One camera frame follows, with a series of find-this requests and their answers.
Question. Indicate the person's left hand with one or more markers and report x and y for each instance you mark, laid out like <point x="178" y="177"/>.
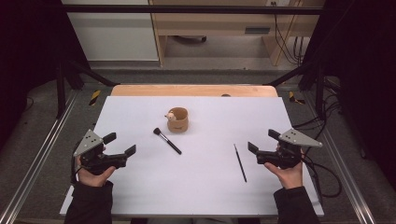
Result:
<point x="93" y="179"/>

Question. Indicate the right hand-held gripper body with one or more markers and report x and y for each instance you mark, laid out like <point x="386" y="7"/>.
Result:
<point x="285" y="154"/>

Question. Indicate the black metal stand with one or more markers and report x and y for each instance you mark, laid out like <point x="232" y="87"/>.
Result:
<point x="61" y="90"/>
<point x="319" y="90"/>

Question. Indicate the aluminium rail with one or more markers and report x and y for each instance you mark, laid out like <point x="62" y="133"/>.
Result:
<point x="345" y="171"/>
<point x="37" y="158"/>

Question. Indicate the black horizontal frame bar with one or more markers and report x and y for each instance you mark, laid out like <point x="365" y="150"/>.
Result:
<point x="186" y="9"/>

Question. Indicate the brown cup with animal figure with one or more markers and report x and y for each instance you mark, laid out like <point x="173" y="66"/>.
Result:
<point x="178" y="121"/>

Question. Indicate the black makeup brush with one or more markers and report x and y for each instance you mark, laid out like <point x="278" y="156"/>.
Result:
<point x="168" y="141"/>

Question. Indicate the thin black brush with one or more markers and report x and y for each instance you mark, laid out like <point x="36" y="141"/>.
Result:
<point x="240" y="163"/>

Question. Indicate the dark round table grommet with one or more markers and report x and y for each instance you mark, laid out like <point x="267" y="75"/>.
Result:
<point x="225" y="95"/>

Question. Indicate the white cabinet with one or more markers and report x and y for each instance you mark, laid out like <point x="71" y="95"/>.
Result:
<point x="115" y="34"/>

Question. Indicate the light wooden desk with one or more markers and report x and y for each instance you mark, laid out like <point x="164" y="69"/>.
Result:
<point x="218" y="25"/>

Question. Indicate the person's right hand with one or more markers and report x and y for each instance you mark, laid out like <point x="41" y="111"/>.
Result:
<point x="289" y="178"/>

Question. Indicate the black curtain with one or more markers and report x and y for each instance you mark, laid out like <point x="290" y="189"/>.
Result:
<point x="367" y="62"/>
<point x="28" y="56"/>

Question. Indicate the yellow black striped tape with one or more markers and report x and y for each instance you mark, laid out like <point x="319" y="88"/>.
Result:
<point x="294" y="99"/>
<point x="95" y="97"/>

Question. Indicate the white board sheet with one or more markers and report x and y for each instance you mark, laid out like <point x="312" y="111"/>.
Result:
<point x="202" y="186"/>

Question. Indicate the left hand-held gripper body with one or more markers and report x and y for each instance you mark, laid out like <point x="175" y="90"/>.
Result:
<point x="93" y="155"/>

